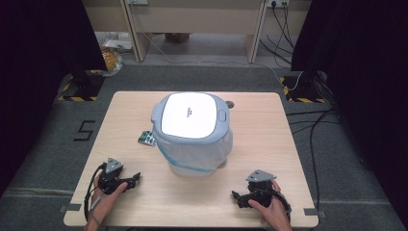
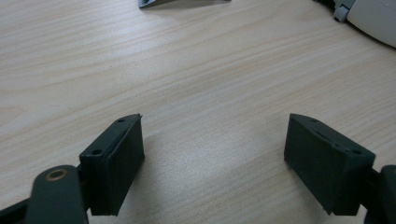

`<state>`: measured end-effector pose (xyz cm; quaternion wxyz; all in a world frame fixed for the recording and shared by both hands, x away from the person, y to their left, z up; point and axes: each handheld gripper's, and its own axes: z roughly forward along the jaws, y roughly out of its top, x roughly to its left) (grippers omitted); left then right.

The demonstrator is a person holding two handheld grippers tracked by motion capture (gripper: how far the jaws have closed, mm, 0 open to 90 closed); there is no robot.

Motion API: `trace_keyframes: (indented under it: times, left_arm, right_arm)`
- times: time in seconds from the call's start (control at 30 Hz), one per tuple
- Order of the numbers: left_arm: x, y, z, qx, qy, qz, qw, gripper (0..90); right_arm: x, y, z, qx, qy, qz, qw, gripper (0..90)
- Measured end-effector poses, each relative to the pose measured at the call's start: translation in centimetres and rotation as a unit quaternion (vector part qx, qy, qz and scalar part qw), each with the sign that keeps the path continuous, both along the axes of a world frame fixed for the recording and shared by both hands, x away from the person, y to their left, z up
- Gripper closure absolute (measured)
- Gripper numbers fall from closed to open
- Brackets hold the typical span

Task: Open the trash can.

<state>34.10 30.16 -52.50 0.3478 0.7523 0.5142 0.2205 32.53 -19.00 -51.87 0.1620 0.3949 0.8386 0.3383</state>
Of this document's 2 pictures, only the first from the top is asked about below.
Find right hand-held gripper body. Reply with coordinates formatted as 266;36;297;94
245;168;277;207

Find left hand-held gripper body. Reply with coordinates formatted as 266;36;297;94
97;157;130;195

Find green pill blister pack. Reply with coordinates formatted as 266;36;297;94
138;130;157;147

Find white pedal trash can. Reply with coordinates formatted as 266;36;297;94
150;91;235;177

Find person's right hand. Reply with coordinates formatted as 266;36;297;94
248;178;293;229

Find person's left hand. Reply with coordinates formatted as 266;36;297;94
87;174;129;223

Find grey tape strip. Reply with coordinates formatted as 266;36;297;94
303;207;327;219
59;203;83;214

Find translucent trash bag liner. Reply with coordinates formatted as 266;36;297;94
153;128;234;176

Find black stand base hazard stripes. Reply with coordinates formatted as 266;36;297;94
278;70;329;104
57;69;106;102

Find plastic bag with yellow contents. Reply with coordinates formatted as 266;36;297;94
99;46;125;77

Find white paper sheets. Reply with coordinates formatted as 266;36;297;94
102;38;134;51

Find black curtain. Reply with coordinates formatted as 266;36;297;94
0;0;109;197
290;0;408;223

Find beige wooden desk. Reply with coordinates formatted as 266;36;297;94
120;0;269;64

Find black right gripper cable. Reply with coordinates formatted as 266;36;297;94
272;192;293;222

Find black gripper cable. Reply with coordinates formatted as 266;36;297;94
83;163;108;223
272;192;293;222

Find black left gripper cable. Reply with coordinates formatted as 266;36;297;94
83;163;108;223

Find black floor cables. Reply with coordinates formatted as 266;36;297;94
285;108;342;214

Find black power cables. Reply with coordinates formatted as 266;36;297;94
259;2;295;65

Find white wall power socket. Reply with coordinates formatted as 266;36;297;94
266;0;291;9

